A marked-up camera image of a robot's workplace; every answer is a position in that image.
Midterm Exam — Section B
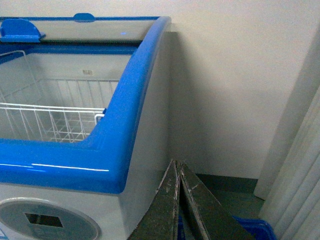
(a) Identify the white chest freezer blue rim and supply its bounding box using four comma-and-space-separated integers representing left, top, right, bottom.
0, 16, 172, 240

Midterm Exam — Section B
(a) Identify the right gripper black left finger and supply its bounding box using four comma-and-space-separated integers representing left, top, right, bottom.
128, 160, 181, 240

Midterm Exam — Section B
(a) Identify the white curtain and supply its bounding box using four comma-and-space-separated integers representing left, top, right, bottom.
254, 32, 320, 240

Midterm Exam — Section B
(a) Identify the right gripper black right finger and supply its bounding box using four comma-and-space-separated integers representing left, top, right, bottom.
178, 162, 254, 240

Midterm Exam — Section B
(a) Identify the round grey control panel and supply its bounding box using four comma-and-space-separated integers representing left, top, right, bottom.
0, 197, 102, 240

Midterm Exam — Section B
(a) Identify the glass sliding freezer lid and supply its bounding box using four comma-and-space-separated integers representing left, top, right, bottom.
0, 12, 158, 44

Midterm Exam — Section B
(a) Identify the blue plastic shopping basket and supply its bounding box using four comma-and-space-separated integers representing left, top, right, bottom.
177, 215, 277, 240

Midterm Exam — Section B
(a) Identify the white wire freezer basket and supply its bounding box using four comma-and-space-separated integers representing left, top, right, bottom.
0, 50, 127, 143

